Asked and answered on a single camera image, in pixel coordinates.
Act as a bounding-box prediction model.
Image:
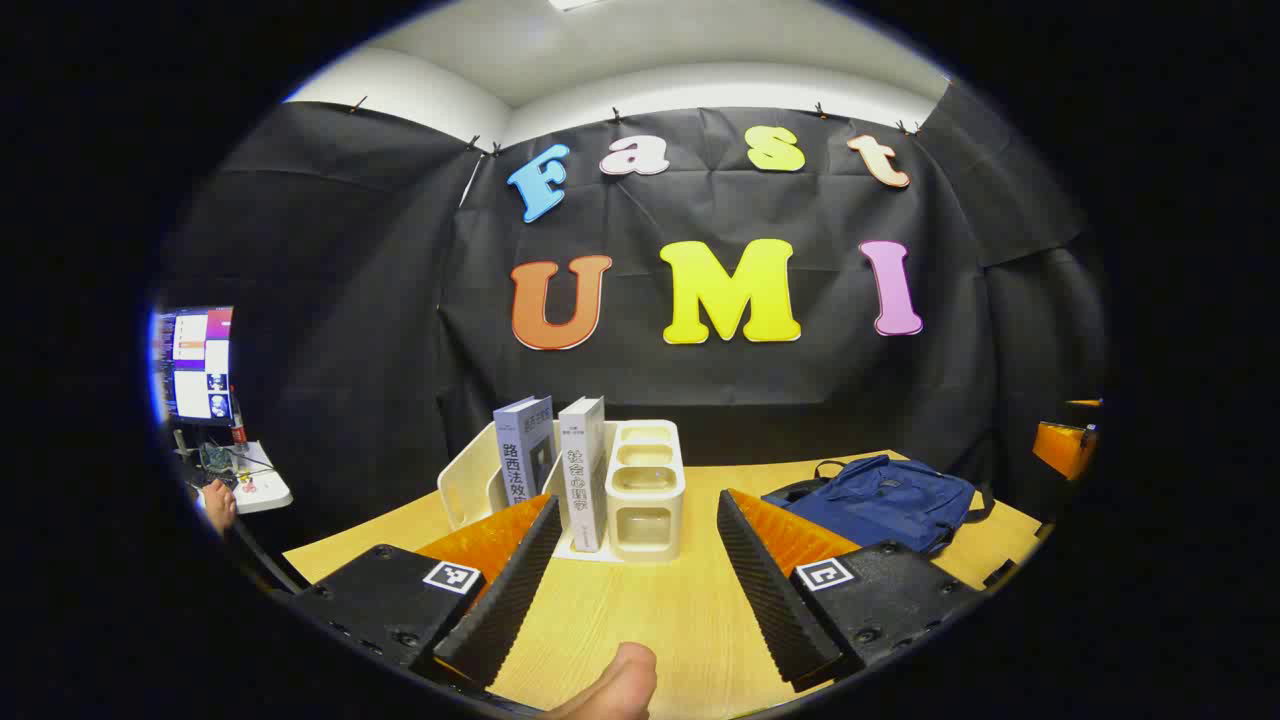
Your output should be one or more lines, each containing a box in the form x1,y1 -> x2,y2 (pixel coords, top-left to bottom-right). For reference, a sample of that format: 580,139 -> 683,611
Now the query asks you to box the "white side table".
175,440 -> 294,516

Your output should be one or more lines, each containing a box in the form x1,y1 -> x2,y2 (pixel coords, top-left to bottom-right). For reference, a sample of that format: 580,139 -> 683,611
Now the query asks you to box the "white book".
557,396 -> 609,554

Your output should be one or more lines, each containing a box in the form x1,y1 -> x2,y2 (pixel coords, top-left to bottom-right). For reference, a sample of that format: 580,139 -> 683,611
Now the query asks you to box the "computer monitor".
150,306 -> 236,429

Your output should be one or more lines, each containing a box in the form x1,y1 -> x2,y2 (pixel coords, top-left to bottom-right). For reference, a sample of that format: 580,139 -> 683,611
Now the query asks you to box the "black backdrop cloth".
160,100 -> 1109,531

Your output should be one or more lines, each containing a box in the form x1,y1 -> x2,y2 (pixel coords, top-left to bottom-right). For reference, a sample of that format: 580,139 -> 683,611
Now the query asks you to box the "grey-blue book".
493,395 -> 556,501

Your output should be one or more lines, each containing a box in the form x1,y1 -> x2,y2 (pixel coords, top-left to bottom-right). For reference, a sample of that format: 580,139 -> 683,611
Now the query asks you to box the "cream plastic bookshelf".
437,418 -> 688,563

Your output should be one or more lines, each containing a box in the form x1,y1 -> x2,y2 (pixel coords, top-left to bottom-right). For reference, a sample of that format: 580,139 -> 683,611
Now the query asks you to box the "blue schoolbag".
762,454 -> 996,557

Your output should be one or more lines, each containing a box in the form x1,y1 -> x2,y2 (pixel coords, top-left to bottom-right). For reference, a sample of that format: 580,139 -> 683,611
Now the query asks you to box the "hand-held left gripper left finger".
288,492 -> 563,691

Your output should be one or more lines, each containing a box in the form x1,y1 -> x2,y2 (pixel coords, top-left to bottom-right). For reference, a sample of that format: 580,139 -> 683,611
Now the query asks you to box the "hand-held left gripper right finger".
716,488 -> 989,693

